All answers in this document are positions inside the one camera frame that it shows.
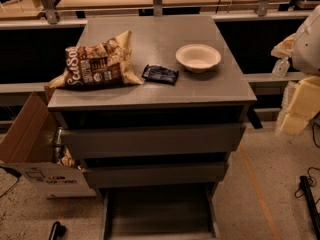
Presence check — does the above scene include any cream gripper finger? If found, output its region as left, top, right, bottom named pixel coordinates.
left=271, top=33, right=296, bottom=58

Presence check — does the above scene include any dark blue rxbar wrapper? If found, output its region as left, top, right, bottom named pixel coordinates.
left=142, top=65, right=179, bottom=85

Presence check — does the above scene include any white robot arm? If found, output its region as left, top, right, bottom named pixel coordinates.
left=271, top=5, right=320, bottom=136

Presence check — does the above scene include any grey top drawer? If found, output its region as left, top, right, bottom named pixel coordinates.
left=62, top=123, right=245, bottom=159

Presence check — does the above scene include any grey middle drawer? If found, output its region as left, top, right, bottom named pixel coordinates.
left=83, top=162, right=228, bottom=188

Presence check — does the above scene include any grey drawer cabinet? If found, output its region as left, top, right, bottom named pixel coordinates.
left=46, top=14, right=258, bottom=240

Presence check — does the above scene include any grey open bottom drawer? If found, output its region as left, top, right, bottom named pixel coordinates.
left=101, top=183, right=220, bottom=240

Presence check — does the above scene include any clear sanitizer pump bottle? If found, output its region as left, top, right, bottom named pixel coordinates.
left=272, top=57, right=290, bottom=78

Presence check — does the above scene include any white paper bowl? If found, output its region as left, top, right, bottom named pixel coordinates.
left=176, top=44, right=221, bottom=73

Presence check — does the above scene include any black power strip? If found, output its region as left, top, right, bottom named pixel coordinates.
left=300, top=176, right=320, bottom=240

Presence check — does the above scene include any brown chip bag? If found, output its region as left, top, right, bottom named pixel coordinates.
left=49, top=31, right=142, bottom=88

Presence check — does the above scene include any snack bag in box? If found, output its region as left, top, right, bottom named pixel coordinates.
left=60, top=148, right=81, bottom=169

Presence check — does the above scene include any metal can in box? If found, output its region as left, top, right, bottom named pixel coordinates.
left=53, top=127, right=63, bottom=163

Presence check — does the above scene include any open cardboard box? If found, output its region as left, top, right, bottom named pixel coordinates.
left=0, top=92, right=96, bottom=198

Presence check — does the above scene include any black object on floor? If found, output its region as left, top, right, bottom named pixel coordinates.
left=48, top=221, right=67, bottom=240

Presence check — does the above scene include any black cable on floor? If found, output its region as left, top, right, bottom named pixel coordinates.
left=294, top=114, right=320, bottom=199

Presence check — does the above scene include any metal railing frame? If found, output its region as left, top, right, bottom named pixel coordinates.
left=0, top=0, right=320, bottom=29

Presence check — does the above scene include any black cable at left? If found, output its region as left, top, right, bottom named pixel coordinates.
left=0, top=165, right=23, bottom=199

